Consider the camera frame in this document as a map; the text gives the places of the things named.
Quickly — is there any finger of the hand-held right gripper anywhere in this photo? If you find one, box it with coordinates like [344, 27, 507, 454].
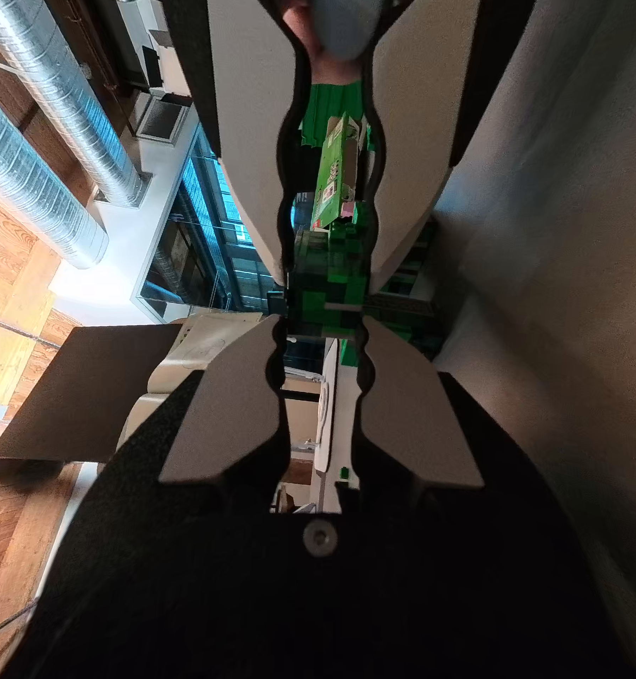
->
[367, 0, 482, 283]
[206, 0, 298, 288]

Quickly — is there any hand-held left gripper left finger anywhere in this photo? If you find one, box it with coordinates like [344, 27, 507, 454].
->
[158, 314, 289, 484]

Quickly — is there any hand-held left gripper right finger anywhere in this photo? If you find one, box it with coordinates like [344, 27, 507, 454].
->
[352, 315, 485, 490]

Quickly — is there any large green lego assembly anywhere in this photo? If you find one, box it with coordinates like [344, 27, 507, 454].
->
[286, 204, 442, 368]

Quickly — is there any green cardboard lego box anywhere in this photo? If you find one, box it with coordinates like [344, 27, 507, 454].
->
[311, 112, 375, 232]

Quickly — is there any person's right hand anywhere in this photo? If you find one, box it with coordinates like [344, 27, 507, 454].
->
[284, 0, 370, 86]

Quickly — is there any green ribbed plastic box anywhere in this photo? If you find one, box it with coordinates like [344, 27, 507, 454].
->
[299, 84, 364, 146]

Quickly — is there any open instruction booklet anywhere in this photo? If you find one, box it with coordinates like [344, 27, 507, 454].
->
[116, 312, 267, 453]

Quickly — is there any white ceiling air unit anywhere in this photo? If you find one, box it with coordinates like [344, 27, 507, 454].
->
[116, 0, 192, 142]

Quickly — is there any white flat pad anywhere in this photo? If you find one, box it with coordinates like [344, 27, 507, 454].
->
[314, 338, 341, 474]

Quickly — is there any large glass window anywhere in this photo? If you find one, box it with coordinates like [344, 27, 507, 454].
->
[131, 127, 288, 321]

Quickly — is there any brown board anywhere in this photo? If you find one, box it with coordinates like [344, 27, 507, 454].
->
[0, 325, 185, 462]

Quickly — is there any silver ventilation duct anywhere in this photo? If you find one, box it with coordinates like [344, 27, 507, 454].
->
[0, 87, 110, 269]
[0, 0, 152, 209]

